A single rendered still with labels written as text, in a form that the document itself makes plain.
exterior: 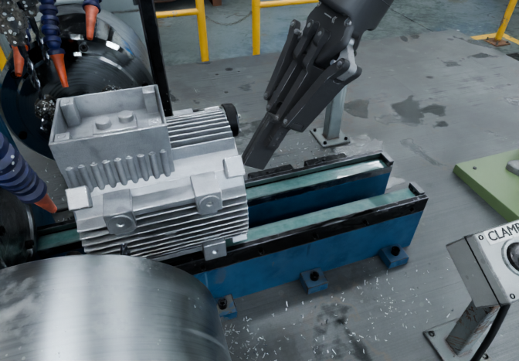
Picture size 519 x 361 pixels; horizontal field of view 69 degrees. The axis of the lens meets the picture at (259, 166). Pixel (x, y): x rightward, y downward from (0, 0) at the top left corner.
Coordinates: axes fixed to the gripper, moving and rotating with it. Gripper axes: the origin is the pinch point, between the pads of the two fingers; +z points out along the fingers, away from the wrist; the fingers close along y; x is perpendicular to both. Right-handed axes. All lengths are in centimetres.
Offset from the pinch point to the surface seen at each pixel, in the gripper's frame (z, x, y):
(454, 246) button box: -2.9, 16.3, 17.3
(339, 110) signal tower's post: 3, 38, -34
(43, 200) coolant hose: 7.0, -21.8, 8.0
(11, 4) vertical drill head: -4.7, -27.2, -1.5
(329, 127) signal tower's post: 8, 39, -34
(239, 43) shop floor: 55, 126, -301
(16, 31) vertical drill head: -2.7, -26.5, -1.1
